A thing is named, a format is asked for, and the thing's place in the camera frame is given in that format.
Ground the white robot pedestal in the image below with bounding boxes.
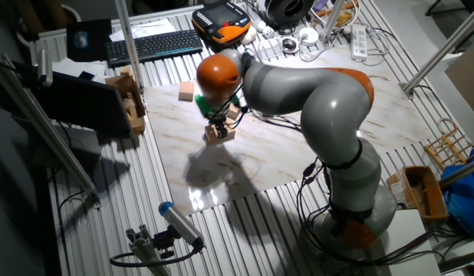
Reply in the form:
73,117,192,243
378,209,443,276

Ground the black camera clamp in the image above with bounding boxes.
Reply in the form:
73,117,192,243
152,225,181,260

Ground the brown cardboard sheet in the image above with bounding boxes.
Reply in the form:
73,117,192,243
444,36,474,123

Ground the slanted aluminium profile beam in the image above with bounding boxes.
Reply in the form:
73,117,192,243
0,53,103,210

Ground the stack of white papers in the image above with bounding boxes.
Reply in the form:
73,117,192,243
51,57,107,84

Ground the short aluminium mount profile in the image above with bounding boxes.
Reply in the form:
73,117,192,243
125,223,173,276

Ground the white power plug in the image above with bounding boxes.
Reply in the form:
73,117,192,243
253,18,277,40

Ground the black camera cable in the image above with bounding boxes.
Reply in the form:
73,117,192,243
109,239,206,268

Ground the white round puck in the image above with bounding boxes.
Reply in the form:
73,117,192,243
298,26,321,48

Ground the orange brown bin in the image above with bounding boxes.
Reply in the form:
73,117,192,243
386,164,449,223

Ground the wooden lattice rack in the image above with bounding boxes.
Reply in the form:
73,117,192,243
423,117,474,172

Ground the black filament spool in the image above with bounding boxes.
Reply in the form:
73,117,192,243
264,0,315,28

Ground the clear plastic container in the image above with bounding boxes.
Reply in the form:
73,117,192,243
255,37,284,61

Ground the black monitor screen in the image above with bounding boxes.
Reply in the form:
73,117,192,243
28,70,135,136

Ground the orange black teach pendant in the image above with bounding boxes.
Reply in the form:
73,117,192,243
191,1,253,49

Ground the white paper sheet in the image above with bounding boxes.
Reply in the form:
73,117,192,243
108,18,177,42

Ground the silver camera with blue end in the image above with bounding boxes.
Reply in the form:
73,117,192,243
157,200,206,248

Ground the white power strip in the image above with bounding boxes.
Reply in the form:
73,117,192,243
350,24,368,61

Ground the black mouse pad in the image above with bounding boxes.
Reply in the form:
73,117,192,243
65,18,114,63

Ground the aluminium profile post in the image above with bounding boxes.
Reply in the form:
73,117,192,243
319,0,346,44
114,0,145,93
400,2,474,97

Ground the brown cardboard box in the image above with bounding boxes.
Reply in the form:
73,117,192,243
104,72,147,135

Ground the silver depth camera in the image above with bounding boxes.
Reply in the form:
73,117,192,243
36,48,54,88

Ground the dark computer mouse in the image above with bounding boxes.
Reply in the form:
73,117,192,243
73,30,90,50

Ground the blue bag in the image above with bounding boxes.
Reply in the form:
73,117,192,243
439,147,474,235

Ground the white round object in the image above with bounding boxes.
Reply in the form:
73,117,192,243
240,25,258,45

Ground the black computer keyboard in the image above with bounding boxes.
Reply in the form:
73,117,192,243
105,28,205,69

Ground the white marble pattern mat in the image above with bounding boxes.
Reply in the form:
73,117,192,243
143,44,436,216

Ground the silver round dish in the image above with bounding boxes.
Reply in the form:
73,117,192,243
281,36,300,54

